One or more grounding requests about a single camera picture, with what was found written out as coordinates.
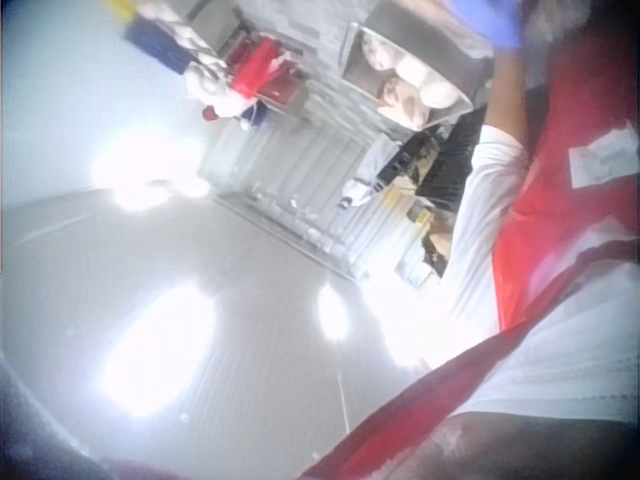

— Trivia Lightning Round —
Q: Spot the white plastic bags heap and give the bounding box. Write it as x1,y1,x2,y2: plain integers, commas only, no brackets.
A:
183,62,247,120

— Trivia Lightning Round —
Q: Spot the stainless steel counter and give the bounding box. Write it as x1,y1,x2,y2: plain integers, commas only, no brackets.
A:
198,19,419,284

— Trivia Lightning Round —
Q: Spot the blue crate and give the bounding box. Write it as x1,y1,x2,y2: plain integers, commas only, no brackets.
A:
123,13,197,74

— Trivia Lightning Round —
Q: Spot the person's left hand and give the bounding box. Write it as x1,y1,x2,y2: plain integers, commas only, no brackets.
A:
446,0,527,52

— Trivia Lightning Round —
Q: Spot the black under-counter shelf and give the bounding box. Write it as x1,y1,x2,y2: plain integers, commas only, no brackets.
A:
379,107,489,201

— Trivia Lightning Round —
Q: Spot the metal tray of dough pieces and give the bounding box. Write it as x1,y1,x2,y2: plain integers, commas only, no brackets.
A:
339,19,475,133

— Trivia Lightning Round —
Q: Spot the red plastic bag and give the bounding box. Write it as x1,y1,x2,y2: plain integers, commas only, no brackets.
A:
230,38,297,102

